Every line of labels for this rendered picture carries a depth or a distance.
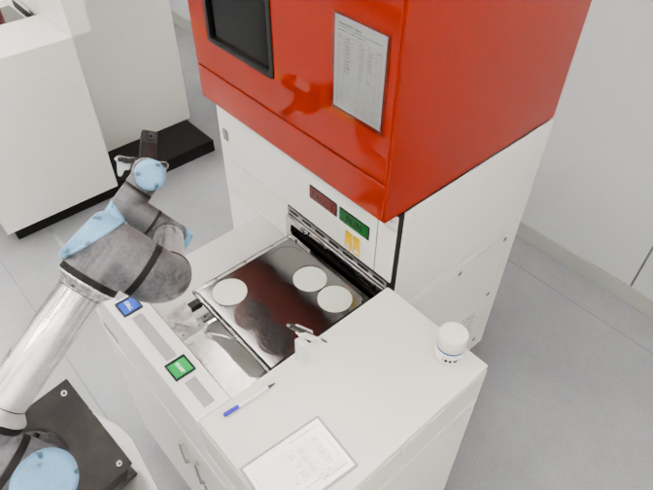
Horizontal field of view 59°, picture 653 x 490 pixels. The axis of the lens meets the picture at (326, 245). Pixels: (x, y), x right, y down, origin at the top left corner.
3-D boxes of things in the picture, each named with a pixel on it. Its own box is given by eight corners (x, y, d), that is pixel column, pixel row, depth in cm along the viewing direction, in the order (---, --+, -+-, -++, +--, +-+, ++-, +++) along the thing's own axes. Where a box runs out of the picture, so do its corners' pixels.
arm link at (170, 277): (210, 287, 112) (198, 224, 157) (161, 256, 108) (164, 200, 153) (175, 332, 113) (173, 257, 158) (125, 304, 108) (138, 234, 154)
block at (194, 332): (201, 325, 161) (200, 318, 159) (208, 332, 159) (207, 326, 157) (177, 340, 157) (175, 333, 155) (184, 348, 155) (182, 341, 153)
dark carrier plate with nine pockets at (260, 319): (291, 238, 184) (291, 237, 184) (365, 301, 166) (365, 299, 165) (198, 293, 168) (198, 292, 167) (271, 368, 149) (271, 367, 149)
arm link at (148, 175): (125, 181, 141) (147, 153, 141) (123, 177, 151) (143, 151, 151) (154, 199, 144) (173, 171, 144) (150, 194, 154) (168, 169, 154)
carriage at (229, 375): (187, 313, 168) (185, 306, 166) (262, 397, 148) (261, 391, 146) (162, 328, 164) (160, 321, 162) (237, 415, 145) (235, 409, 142)
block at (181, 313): (187, 308, 165) (185, 301, 163) (192, 315, 163) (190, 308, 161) (161, 323, 161) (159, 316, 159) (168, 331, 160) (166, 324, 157)
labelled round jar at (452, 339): (446, 339, 148) (452, 316, 141) (467, 357, 144) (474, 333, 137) (428, 355, 144) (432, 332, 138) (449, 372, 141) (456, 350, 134)
